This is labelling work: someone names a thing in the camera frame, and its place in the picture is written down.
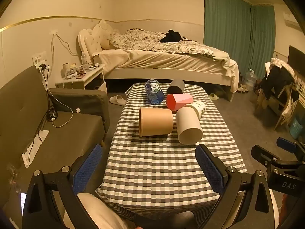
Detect grey plastic cup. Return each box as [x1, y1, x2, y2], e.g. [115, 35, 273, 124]
[166, 79, 185, 95]

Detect white printed paper cup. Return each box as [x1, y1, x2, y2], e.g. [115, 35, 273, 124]
[186, 101, 206, 119]

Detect brown paper cup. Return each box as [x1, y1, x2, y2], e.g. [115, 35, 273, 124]
[139, 107, 174, 137]

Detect blue plastic basket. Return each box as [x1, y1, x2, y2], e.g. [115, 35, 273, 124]
[289, 118, 303, 139]

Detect chair piled with clothes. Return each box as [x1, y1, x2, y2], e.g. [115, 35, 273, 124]
[257, 57, 299, 128]

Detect white pillow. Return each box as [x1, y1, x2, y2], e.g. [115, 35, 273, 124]
[77, 193, 136, 229]

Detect large clear water jug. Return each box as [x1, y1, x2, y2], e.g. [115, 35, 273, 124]
[245, 69, 257, 91]

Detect grey white checkered tablecloth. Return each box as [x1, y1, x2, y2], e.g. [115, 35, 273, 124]
[96, 82, 248, 220]

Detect dark grey sofa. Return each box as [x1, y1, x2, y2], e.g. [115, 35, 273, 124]
[1, 67, 110, 223]

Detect black television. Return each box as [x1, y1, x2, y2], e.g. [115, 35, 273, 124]
[287, 46, 305, 77]

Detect red pink box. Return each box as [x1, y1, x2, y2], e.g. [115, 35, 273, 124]
[166, 94, 193, 112]

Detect blue water bottle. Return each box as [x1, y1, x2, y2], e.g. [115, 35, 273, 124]
[145, 79, 164, 105]

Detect green curtain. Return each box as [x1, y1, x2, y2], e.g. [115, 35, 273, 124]
[204, 0, 275, 79]

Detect white air conditioner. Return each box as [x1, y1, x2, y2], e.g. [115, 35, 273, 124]
[283, 12, 301, 30]

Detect white slipper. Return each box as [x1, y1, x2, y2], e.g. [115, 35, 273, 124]
[109, 95, 126, 106]

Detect white bedside table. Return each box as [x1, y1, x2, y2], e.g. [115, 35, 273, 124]
[55, 65, 108, 93]

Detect black clothing on bed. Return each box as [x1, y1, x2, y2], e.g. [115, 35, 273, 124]
[160, 30, 182, 43]

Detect clear plastic bottle on nightstand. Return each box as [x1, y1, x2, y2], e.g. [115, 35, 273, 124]
[81, 52, 89, 73]

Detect bed with beige sheet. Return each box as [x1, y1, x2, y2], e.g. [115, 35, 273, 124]
[92, 28, 240, 102]

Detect floral patterned duvet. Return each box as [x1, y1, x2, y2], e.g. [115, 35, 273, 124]
[110, 28, 216, 58]

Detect white tufted headboard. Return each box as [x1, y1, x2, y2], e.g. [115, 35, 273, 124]
[78, 20, 114, 65]

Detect white charging cable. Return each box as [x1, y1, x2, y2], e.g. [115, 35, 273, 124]
[41, 64, 75, 128]

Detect wall power strip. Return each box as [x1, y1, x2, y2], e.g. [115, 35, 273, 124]
[31, 51, 47, 72]

